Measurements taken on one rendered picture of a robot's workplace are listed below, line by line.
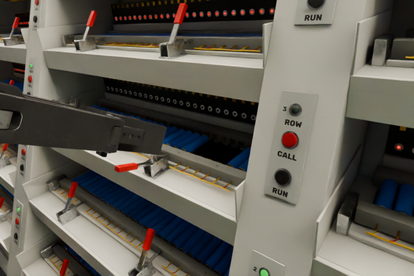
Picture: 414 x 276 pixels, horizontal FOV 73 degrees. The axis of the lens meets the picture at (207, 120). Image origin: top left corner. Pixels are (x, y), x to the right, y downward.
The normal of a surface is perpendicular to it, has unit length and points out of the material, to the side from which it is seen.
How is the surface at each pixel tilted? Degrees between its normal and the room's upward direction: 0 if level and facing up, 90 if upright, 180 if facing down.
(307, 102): 90
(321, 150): 90
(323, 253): 21
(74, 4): 90
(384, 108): 111
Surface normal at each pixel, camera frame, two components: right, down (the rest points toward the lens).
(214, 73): -0.61, 0.35
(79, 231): -0.07, -0.92
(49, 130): 0.84, 0.20
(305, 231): -0.60, -0.01
